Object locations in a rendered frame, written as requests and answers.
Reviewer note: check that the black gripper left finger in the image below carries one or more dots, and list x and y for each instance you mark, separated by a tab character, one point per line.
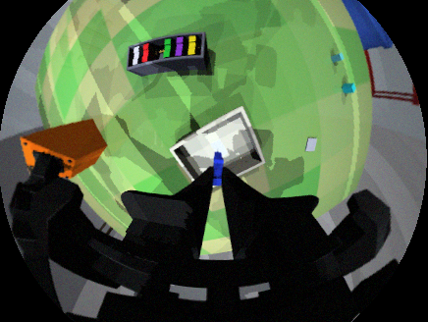
186	209

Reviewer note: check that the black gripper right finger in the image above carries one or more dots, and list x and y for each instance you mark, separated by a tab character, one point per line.
247	210

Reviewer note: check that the red fuse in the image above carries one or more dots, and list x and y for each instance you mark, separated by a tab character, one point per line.
148	53

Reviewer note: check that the green fuse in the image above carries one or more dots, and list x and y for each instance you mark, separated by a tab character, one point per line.
170	48

